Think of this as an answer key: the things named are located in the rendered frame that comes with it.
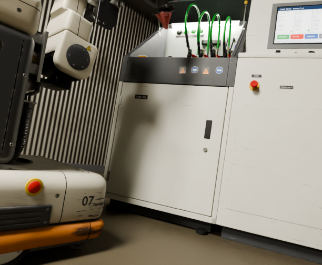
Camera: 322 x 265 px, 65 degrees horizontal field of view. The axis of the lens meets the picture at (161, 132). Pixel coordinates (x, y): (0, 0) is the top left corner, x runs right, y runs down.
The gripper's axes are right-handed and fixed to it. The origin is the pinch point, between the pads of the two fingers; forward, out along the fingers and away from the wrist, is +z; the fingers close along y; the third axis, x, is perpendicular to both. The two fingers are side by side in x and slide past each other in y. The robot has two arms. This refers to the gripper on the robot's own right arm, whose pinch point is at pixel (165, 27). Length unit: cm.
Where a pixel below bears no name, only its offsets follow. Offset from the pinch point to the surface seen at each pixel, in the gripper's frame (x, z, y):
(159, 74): -9.9, 22.7, 19.6
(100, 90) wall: -86, 37, 202
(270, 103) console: -26, 45, -38
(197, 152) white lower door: -1, 65, -7
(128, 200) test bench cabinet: 27, 88, 26
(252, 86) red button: -23, 35, -31
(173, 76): -12.7, 24.8, 11.3
